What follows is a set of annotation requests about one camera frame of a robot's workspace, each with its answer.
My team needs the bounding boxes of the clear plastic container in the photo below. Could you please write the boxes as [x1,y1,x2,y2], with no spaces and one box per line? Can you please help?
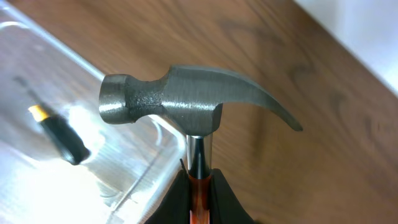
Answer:
[1,1,185,223]

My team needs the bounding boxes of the claw hammer orange black handle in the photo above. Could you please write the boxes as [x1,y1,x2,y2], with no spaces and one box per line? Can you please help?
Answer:
[99,65,302,223]

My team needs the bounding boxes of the black yellow handled screwdriver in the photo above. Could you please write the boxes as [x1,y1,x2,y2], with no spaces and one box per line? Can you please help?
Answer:
[13,77,91,166]

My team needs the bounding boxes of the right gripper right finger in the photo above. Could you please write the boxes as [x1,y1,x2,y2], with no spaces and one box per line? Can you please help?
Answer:
[208,169,255,224]

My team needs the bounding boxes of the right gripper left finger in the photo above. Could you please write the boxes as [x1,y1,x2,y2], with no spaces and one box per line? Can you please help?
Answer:
[145,159,190,224]

